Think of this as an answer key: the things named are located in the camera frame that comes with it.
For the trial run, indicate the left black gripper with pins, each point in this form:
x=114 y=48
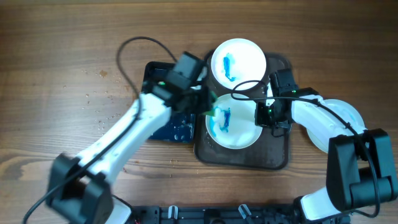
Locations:
x=204 y=104

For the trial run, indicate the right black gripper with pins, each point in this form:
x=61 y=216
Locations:
x=260 y=119

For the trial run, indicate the white plate blue stain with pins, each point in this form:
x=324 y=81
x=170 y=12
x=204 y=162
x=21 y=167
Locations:
x=238 y=64

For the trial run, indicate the teal yellow sponge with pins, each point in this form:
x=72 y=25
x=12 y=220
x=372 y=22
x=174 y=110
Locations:
x=211 y=110

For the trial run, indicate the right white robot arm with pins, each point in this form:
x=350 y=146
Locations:
x=361 y=173

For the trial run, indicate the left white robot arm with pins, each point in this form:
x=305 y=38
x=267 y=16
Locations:
x=80 y=187

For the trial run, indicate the black water tray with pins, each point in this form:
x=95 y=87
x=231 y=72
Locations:
x=180 y=127

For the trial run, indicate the brown serving tray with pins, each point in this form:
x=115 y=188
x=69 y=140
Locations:
x=266 y=153

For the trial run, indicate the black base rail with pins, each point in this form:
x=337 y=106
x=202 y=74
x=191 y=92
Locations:
x=243 y=214

